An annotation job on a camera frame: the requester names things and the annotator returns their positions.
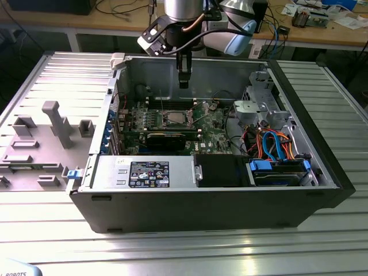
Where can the white labelled adapter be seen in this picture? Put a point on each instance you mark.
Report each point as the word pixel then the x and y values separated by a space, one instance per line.
pixel 256 53

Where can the white plastic case latch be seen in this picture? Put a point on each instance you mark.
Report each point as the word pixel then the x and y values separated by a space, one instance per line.
pixel 118 60

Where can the small black device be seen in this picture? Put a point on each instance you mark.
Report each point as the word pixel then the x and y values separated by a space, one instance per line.
pixel 283 30

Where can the black tower box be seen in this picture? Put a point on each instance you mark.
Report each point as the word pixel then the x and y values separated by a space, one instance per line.
pixel 262 14

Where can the white paper sheets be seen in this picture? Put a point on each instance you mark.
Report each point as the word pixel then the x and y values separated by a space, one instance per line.
pixel 349 23

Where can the blue box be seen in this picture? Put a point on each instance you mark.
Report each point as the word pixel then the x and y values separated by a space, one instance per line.
pixel 339 3

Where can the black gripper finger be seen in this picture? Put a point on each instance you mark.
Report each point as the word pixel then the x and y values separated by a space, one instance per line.
pixel 183 79

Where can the wooden workbench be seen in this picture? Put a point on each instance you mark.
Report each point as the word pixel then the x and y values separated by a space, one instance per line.
pixel 86 21

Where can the silver metal part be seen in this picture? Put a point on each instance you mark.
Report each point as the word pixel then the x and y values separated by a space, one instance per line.
pixel 319 20

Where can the finned metal heatsink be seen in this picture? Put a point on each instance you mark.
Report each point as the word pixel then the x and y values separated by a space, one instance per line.
pixel 300 18

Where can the silver power supply unit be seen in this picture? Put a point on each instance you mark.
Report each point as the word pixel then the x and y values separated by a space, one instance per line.
pixel 109 172

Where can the black graphics card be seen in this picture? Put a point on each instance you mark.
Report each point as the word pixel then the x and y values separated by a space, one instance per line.
pixel 166 142

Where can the CPU socket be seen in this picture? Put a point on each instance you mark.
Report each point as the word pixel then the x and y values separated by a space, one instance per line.
pixel 164 119

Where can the hard disk in blue carrier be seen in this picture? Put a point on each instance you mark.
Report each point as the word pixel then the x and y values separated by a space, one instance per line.
pixel 276 180

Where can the thin metal locking lever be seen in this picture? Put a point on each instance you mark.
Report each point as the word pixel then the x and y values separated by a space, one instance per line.
pixel 162 102

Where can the large black box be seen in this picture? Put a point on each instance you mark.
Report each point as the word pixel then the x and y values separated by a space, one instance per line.
pixel 49 7

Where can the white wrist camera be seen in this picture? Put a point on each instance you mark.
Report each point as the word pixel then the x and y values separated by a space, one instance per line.
pixel 146 43

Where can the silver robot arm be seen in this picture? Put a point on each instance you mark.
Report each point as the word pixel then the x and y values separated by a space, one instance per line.
pixel 184 8

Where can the open black PC case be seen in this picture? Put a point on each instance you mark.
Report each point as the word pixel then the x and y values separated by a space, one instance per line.
pixel 187 212

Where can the perforated silver drive cage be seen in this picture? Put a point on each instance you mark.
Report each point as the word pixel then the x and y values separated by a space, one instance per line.
pixel 258 83

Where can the silver bracket with oval boss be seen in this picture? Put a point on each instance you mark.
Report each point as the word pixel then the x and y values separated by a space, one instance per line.
pixel 244 110

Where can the pale blue teach pendant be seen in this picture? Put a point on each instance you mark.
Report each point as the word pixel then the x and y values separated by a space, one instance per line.
pixel 17 268

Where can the green motherboard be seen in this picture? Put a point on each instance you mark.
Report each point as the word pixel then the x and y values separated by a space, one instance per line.
pixel 210 126

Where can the small blue plastic latch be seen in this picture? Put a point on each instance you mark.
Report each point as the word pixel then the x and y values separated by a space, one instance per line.
pixel 73 174

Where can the grey parts rack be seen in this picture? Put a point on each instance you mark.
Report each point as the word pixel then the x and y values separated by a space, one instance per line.
pixel 74 155

